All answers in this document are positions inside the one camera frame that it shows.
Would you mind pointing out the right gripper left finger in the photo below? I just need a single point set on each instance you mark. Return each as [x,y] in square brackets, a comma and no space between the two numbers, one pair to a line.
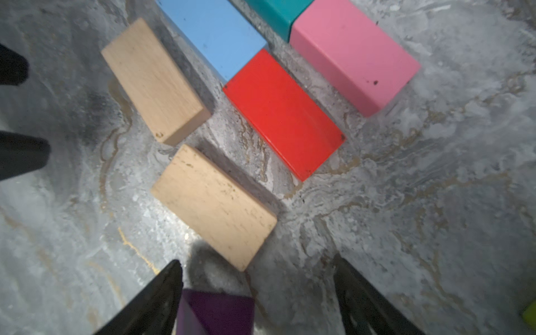
[154,309]

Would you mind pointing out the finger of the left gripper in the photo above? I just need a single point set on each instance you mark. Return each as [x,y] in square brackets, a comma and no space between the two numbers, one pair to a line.
[21,154]
[14,68]

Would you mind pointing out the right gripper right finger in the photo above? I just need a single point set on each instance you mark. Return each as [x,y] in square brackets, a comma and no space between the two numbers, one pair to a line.
[364,310]

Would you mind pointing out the purple triangle block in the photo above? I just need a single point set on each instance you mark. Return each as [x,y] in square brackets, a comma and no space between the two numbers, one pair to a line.
[215,313]

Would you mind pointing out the natural wood block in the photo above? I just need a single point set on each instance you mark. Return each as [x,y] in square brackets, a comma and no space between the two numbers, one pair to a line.
[160,92]
[231,220]

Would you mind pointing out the red block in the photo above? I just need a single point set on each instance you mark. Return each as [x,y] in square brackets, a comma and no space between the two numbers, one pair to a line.
[284,115]

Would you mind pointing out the light blue block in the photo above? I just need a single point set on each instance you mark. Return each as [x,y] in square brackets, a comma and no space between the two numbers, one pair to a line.
[217,32]

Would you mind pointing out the pink block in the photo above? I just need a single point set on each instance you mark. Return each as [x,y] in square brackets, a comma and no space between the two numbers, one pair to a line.
[358,58]

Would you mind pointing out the teal block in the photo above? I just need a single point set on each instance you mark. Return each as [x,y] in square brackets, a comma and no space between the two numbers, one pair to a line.
[280,14]

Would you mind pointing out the lime green block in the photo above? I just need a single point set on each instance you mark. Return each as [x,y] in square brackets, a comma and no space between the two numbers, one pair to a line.
[529,315]

